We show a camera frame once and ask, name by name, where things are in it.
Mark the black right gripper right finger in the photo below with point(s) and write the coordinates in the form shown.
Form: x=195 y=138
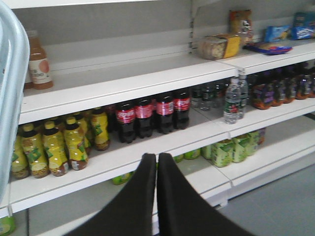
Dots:
x=182 y=211

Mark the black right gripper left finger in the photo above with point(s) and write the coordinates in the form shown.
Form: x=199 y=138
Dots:
x=130 y=212

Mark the light blue plastic basket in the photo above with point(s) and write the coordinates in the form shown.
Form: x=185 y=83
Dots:
x=14 y=59

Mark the green drink carton pack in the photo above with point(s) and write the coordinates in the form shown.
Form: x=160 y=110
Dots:
x=221 y=153

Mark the yellow iced tea bottle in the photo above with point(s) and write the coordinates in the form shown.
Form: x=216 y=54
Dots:
x=34 y=151
x=55 y=149
x=19 y=163
x=99 y=124
x=75 y=143

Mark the plastic cola bottle red label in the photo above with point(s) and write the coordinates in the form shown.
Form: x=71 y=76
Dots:
x=144 y=114
x=165 y=110
x=125 y=115
x=181 y=108

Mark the clear water bottle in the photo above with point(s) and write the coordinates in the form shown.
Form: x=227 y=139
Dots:
x=232 y=102

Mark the clear biscuit box yellow label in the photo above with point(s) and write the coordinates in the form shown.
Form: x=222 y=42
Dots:
x=220 y=46

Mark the orange C100 drink bottle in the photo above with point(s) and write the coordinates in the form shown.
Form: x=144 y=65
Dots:
x=39 y=66

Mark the blue cookie packet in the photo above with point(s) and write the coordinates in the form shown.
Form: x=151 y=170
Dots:
x=276 y=33

